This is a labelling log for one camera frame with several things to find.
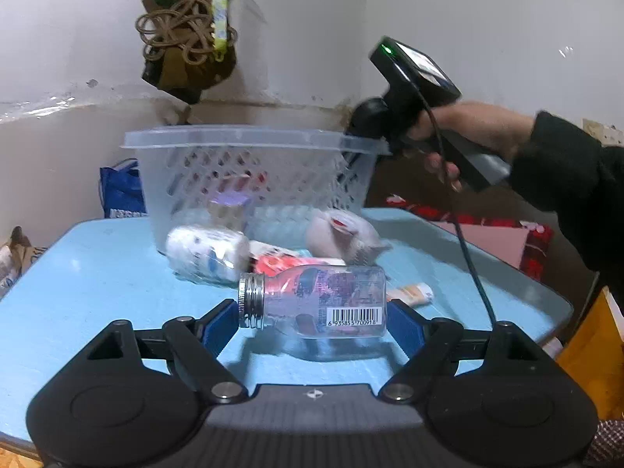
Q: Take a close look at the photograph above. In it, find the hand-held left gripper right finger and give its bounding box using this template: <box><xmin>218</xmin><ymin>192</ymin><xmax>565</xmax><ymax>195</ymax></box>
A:
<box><xmin>378</xmin><ymin>298</ymin><xmax>539</xmax><ymax>403</ymax></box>

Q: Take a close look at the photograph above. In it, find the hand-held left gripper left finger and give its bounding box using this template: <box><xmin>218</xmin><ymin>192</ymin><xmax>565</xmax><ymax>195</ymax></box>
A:
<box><xmin>87</xmin><ymin>298</ymin><xmax>249</xmax><ymax>405</ymax></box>

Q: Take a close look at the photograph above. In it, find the small white tube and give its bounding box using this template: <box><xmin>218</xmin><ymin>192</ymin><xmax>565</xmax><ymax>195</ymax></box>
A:
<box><xmin>385</xmin><ymin>283</ymin><xmax>434</xmax><ymax>309</ymax></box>

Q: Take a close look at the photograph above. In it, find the clear bottle with silver cap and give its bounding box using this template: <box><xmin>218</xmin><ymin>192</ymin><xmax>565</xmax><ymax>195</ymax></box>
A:
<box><xmin>237</xmin><ymin>264</ymin><xmax>389</xmax><ymax>339</ymax></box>

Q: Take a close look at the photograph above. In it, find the white roll packet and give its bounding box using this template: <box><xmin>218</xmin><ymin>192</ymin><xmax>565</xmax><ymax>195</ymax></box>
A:
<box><xmin>165</xmin><ymin>224</ymin><xmax>252</xmax><ymax>287</ymax></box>

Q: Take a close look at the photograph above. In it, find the red and white packet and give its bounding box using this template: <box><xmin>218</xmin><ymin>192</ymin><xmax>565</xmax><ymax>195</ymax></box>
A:
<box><xmin>250</xmin><ymin>240</ymin><xmax>347</xmax><ymax>276</ymax></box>

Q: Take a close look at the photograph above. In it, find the pale pink pouch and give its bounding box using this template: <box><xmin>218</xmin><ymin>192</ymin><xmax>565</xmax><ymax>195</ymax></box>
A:
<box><xmin>305</xmin><ymin>207</ymin><xmax>393</xmax><ymax>264</ymax></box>

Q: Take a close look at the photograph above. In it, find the clear plastic basket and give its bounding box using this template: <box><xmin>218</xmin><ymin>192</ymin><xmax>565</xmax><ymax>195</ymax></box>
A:
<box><xmin>121</xmin><ymin>126</ymin><xmax>393</xmax><ymax>254</ymax></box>

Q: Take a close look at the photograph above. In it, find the person's right forearm black sleeve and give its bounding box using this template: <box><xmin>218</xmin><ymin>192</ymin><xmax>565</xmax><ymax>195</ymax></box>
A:
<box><xmin>509</xmin><ymin>111</ymin><xmax>624</xmax><ymax>274</ymax></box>

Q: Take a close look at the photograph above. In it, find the person's right hand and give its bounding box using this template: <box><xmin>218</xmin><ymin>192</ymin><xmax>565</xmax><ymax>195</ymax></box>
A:
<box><xmin>407</xmin><ymin>101</ymin><xmax>537</xmax><ymax>193</ymax></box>

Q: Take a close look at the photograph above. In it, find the pink board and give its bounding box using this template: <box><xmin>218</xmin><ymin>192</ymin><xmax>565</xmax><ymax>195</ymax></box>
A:
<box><xmin>431</xmin><ymin>222</ymin><xmax>530</xmax><ymax>269</ymax></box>

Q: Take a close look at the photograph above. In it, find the small jar with purple lid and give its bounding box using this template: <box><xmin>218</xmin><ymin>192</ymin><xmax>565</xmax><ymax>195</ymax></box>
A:
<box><xmin>207</xmin><ymin>192</ymin><xmax>250</xmax><ymax>232</ymax></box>

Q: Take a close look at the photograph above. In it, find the red patterned cloth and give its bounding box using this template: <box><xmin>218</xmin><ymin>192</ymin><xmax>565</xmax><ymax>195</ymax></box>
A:
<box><xmin>385</xmin><ymin>194</ymin><xmax>554</xmax><ymax>281</ymax></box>

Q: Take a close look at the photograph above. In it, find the blue shopping bag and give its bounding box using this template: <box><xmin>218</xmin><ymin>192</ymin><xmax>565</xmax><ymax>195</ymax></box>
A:
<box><xmin>100</xmin><ymin>158</ymin><xmax>147</xmax><ymax>219</ymax></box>

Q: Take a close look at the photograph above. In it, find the yellow bag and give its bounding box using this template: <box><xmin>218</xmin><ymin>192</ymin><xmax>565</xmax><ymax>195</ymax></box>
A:
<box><xmin>556</xmin><ymin>285</ymin><xmax>624</xmax><ymax>422</ymax></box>

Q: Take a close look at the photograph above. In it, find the printed cardboard box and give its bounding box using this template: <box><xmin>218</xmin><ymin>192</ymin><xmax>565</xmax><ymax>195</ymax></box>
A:
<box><xmin>0</xmin><ymin>227</ymin><xmax>47</xmax><ymax>298</ymax></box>

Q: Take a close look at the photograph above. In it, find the dark brown hanging bag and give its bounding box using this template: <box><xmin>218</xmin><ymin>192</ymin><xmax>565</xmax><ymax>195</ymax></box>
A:
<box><xmin>141</xmin><ymin>0</ymin><xmax>238</xmax><ymax>105</ymax></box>

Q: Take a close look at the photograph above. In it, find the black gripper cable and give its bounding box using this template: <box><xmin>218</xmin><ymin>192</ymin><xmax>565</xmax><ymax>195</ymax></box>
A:
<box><xmin>414</xmin><ymin>83</ymin><xmax>499</xmax><ymax>327</ymax></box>

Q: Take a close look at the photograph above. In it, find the yellow-green patterned lanyard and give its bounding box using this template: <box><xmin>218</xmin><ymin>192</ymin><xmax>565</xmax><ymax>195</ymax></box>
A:
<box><xmin>211</xmin><ymin>0</ymin><xmax>232</xmax><ymax>62</ymax></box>

